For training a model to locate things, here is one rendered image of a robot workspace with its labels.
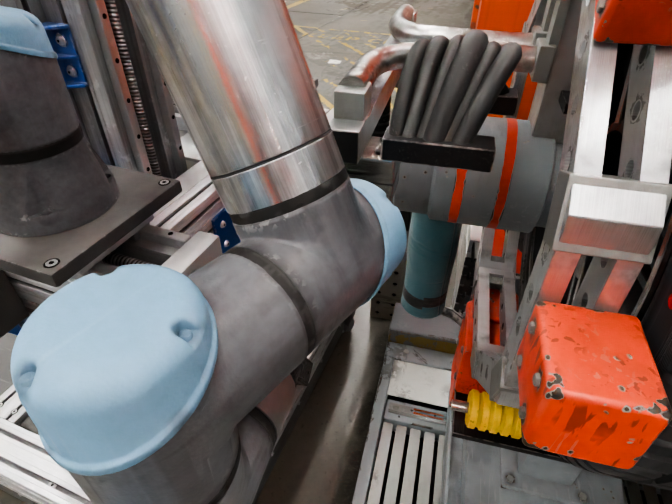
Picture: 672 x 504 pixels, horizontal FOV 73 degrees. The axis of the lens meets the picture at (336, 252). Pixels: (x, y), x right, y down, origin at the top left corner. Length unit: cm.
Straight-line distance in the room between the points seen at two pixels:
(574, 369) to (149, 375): 27
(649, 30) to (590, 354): 22
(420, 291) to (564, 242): 53
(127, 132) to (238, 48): 62
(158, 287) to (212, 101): 9
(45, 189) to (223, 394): 45
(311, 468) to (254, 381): 105
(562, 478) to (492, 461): 13
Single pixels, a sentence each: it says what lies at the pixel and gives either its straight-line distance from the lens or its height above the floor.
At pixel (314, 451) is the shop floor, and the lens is 129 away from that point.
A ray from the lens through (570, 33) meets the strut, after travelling 56.
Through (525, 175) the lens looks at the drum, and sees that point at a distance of 57.
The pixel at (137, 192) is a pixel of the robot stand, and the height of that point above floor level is 82.
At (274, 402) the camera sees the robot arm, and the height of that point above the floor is 87.
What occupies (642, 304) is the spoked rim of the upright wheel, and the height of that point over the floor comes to 88.
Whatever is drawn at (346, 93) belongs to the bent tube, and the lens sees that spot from 41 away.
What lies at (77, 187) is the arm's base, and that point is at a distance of 62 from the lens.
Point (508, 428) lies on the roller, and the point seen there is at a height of 52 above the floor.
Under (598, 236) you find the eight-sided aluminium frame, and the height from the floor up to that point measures 95.
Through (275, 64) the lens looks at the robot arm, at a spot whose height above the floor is 107.
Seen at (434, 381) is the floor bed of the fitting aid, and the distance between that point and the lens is 133.
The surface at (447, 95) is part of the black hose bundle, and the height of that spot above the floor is 101.
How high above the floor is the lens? 113
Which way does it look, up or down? 38 degrees down
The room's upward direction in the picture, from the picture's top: straight up
